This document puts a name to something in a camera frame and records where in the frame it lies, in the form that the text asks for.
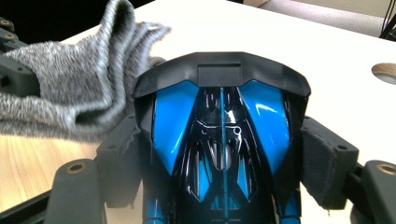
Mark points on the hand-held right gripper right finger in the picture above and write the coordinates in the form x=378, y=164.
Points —
x=328, y=165

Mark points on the blue toy car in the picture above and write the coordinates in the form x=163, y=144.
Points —
x=174, y=124

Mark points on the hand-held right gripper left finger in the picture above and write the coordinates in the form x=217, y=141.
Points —
x=120, y=165

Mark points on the gray cloth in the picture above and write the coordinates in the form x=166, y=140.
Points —
x=71, y=87

